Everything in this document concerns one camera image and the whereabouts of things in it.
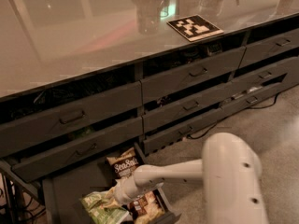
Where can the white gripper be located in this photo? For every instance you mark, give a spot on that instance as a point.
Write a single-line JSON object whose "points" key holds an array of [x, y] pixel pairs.
{"points": [[121, 192]]}

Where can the green jalapeno chip bag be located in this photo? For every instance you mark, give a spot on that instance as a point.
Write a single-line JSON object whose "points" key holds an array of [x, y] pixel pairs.
{"points": [[102, 207]]}

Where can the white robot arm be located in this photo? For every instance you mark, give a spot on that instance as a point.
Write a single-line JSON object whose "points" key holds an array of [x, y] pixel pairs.
{"points": [[229, 170]]}

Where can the upper sea salt chip bag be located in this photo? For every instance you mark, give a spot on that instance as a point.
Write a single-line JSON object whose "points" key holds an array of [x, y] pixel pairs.
{"points": [[124, 165]]}

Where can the sea salt chip bag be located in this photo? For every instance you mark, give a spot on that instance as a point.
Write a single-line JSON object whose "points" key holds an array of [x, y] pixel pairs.
{"points": [[145, 209], [124, 165]]}

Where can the lower sea salt chip bag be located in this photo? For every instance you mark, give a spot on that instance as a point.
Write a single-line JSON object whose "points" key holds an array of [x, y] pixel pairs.
{"points": [[145, 209]]}

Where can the bottom centre grey drawer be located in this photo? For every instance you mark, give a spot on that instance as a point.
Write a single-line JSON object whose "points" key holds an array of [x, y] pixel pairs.
{"points": [[175, 130]]}

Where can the grey drawer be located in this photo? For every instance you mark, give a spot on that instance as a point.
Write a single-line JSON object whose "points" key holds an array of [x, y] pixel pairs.
{"points": [[175, 130], [264, 91], [263, 74], [59, 157], [269, 47], [181, 108], [180, 78], [35, 129]]}

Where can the open bottom left drawer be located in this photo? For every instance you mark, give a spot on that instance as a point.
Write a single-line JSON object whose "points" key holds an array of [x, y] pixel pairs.
{"points": [[64, 189]]}

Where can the middle centre grey drawer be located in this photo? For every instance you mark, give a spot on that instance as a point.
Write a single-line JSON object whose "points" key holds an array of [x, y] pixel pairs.
{"points": [[181, 108]]}

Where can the middle left grey drawer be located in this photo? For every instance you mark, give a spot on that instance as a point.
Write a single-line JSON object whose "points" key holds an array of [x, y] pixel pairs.
{"points": [[59, 157]]}

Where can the top left grey drawer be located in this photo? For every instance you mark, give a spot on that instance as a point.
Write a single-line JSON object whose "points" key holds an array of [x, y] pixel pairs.
{"points": [[35, 129]]}

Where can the bottom right grey drawer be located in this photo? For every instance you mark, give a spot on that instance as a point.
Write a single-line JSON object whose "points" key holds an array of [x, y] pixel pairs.
{"points": [[264, 91]]}

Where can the top centre grey drawer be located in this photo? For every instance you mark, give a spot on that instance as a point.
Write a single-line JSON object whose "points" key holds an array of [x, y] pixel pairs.
{"points": [[180, 78]]}

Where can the top right grey drawer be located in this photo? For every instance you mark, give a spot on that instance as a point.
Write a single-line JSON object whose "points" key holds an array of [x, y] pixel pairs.
{"points": [[269, 47]]}

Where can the middle right grey drawer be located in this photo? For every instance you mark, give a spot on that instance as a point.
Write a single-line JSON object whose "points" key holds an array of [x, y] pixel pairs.
{"points": [[263, 74]]}

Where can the black white fiducial marker tile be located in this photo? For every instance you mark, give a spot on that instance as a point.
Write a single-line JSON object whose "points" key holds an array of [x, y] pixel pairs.
{"points": [[195, 28]]}

